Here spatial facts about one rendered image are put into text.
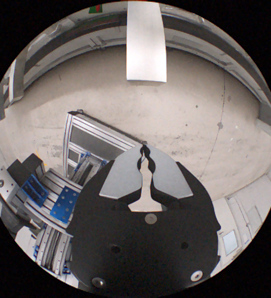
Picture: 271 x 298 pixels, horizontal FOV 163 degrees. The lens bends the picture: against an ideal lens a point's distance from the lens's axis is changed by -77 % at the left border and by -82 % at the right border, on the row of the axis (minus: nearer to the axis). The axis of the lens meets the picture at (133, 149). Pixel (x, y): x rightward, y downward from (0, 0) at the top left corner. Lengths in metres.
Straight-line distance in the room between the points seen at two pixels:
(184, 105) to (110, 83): 0.75
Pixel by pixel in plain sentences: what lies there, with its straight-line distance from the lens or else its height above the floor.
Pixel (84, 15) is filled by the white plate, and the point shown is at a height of 0.73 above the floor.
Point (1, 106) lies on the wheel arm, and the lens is 0.50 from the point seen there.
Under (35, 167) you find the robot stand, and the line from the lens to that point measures 0.51.
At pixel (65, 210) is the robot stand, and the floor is 0.84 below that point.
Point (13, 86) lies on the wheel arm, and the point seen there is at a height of 0.85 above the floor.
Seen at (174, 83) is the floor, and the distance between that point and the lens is 1.01.
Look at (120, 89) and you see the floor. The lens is 0.96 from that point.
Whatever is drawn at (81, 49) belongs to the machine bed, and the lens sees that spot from 1.07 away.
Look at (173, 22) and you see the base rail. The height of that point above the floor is 0.67.
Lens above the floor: 0.94
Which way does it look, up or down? 59 degrees down
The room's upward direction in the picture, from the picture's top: 174 degrees counter-clockwise
